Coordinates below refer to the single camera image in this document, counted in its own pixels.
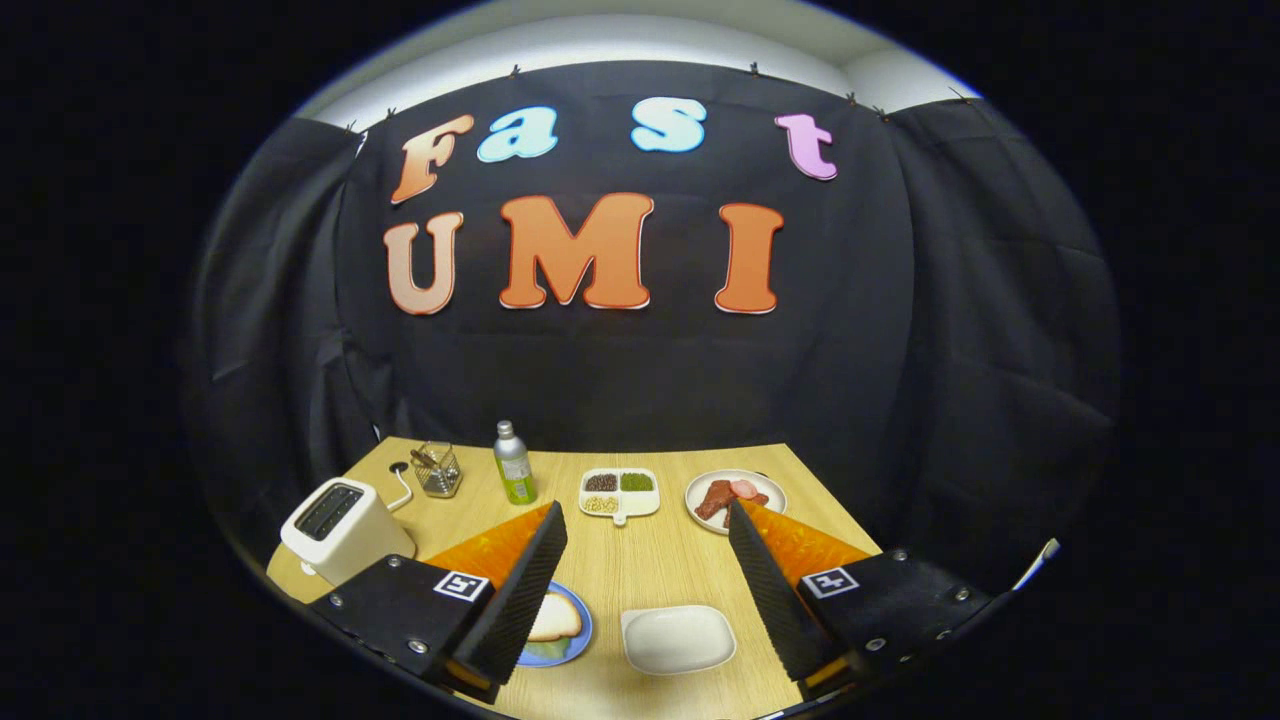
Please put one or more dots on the silver green bottle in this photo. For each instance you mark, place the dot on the silver green bottle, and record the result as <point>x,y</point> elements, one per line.
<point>514,470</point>

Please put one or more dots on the brown meat piece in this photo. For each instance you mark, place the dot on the brown meat piece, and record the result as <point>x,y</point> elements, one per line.
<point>714,498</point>
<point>755,497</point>

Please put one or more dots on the white rectangular dish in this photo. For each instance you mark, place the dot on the white rectangular dish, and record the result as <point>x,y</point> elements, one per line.
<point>678,640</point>

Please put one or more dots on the pile of yellow beans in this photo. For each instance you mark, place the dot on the pile of yellow beans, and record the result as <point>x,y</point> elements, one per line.
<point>600,504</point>

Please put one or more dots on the black backdrop cloth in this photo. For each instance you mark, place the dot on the black backdrop cloth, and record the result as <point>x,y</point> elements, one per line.
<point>620,380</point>

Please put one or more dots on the pile of green beans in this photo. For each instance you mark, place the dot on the pile of green beans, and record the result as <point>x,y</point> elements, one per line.
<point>637,482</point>

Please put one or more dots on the blue plate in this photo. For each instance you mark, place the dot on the blue plate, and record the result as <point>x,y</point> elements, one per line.
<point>585,630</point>

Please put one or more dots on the white divided dish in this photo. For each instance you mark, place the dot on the white divided dish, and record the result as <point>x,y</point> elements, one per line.
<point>637,503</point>

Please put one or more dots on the white toaster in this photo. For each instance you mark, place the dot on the white toaster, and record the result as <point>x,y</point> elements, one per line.
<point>360,545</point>

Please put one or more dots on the toasted bread slice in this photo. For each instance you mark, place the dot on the toasted bread slice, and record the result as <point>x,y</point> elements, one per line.
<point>558,618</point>

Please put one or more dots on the pile of dark beans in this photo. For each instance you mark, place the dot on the pile of dark beans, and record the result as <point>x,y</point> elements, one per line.
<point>601,482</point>

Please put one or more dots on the round white plate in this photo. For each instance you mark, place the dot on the round white plate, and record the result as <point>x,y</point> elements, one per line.
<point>772,485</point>

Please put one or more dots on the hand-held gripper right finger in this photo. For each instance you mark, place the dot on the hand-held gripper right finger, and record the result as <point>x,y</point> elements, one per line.
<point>775,600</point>

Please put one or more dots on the green lettuce leaf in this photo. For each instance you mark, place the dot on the green lettuce leaf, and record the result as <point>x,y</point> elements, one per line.
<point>545,650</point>

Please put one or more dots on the brown utensil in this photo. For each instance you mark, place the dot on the brown utensil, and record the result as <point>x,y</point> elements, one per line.
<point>423,457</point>

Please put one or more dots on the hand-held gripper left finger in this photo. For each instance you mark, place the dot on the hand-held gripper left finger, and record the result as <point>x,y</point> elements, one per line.
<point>520,600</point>

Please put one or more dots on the small pink ham slice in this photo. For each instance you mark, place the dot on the small pink ham slice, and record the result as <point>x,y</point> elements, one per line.
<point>745,488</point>

